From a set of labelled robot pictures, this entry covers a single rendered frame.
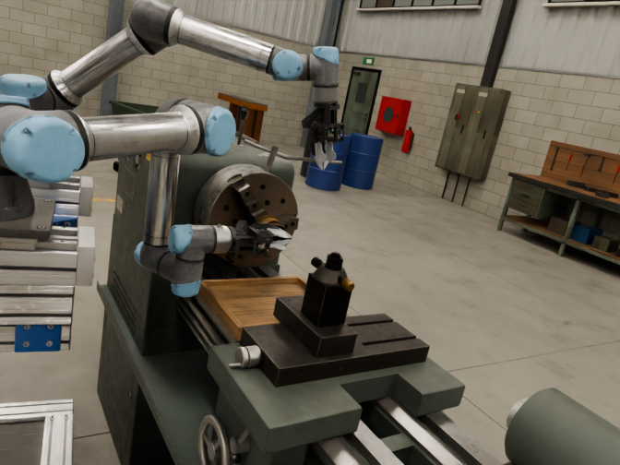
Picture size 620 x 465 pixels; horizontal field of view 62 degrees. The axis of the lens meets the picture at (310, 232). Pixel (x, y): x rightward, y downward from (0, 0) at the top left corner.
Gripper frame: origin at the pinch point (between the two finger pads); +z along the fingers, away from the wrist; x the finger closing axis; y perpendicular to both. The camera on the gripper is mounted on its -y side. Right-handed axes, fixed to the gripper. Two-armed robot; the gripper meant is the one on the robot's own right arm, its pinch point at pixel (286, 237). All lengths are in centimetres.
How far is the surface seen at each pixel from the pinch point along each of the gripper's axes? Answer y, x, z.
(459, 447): 69, -22, 9
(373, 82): -821, 76, 654
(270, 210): -15.1, 3.7, 1.6
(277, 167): -31.6, 14.7, 10.4
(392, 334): 41.0, -11.0, 10.7
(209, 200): -17.9, 5.2, -18.2
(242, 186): -12.9, 11.4, -10.7
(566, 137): -336, 43, 652
